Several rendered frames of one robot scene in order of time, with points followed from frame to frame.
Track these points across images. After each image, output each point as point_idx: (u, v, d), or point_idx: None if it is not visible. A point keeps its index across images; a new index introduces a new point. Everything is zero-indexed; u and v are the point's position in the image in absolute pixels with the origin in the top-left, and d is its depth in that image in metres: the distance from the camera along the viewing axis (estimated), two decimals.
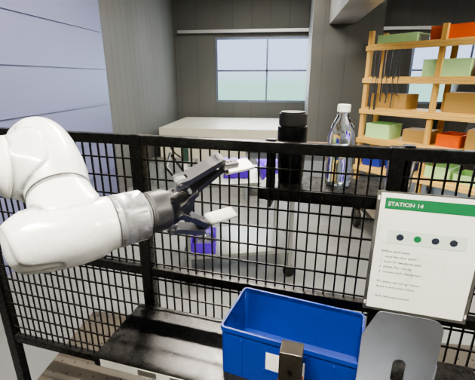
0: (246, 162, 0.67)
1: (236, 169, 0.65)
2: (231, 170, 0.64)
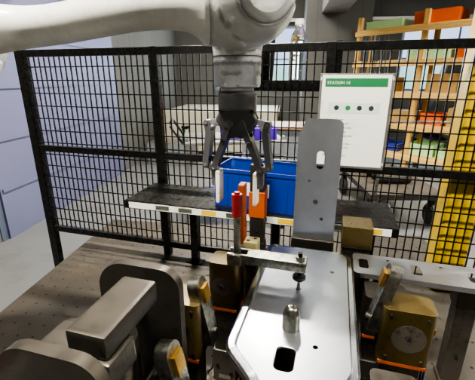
0: (257, 200, 0.71)
1: (256, 185, 0.69)
2: (256, 179, 0.68)
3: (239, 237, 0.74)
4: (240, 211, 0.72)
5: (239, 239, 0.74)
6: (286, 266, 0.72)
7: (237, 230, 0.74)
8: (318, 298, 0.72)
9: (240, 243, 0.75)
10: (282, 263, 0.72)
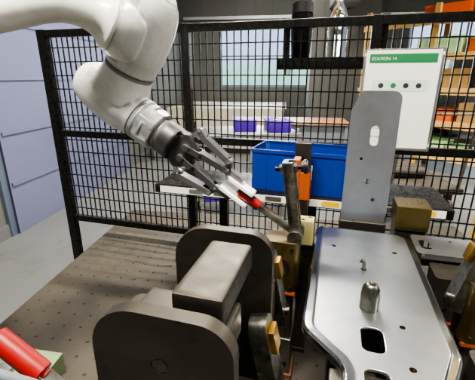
0: (252, 190, 0.71)
1: (237, 182, 0.70)
2: (231, 179, 0.70)
3: (280, 218, 0.71)
4: (255, 200, 0.70)
5: (280, 219, 0.70)
6: (289, 182, 0.66)
7: (271, 214, 0.70)
8: (388, 277, 0.66)
9: (286, 222, 0.71)
10: (286, 188, 0.67)
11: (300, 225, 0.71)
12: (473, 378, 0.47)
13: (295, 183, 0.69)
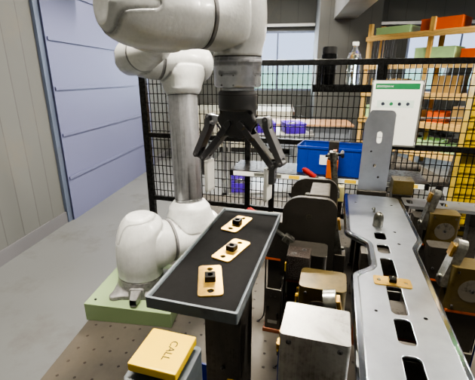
0: (269, 195, 0.69)
1: (267, 181, 0.66)
2: (267, 174, 0.66)
3: None
4: (313, 173, 1.25)
5: None
6: (333, 163, 1.21)
7: None
8: (387, 215, 1.21)
9: None
10: (332, 166, 1.21)
11: None
12: (427, 250, 1.02)
13: None
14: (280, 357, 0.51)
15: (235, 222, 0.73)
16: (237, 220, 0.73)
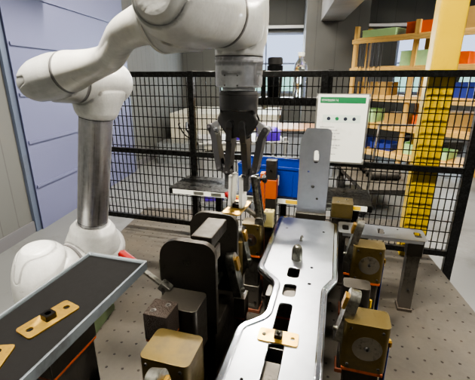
0: (244, 202, 0.72)
1: (242, 188, 0.70)
2: (242, 182, 0.69)
3: (250, 209, 1.15)
4: (235, 198, 1.15)
5: (251, 210, 1.15)
6: (255, 188, 1.11)
7: None
8: (314, 245, 1.11)
9: (255, 212, 1.15)
10: (253, 191, 1.11)
11: (263, 214, 1.16)
12: (342, 290, 0.92)
13: (259, 188, 1.14)
14: None
15: (236, 206, 0.72)
16: (237, 203, 0.72)
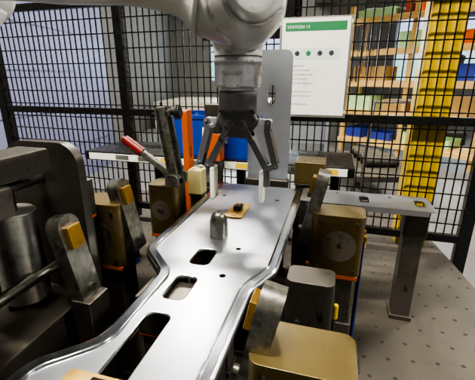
0: (263, 197, 0.71)
1: (262, 184, 0.68)
2: (262, 177, 0.68)
3: (160, 163, 0.74)
4: (137, 146, 0.74)
5: (161, 164, 0.74)
6: (162, 127, 0.70)
7: (152, 160, 0.74)
8: (255, 216, 0.70)
9: None
10: (160, 132, 0.70)
11: (181, 171, 0.75)
12: None
13: (173, 129, 0.73)
14: None
15: (237, 209, 0.72)
16: (238, 206, 0.72)
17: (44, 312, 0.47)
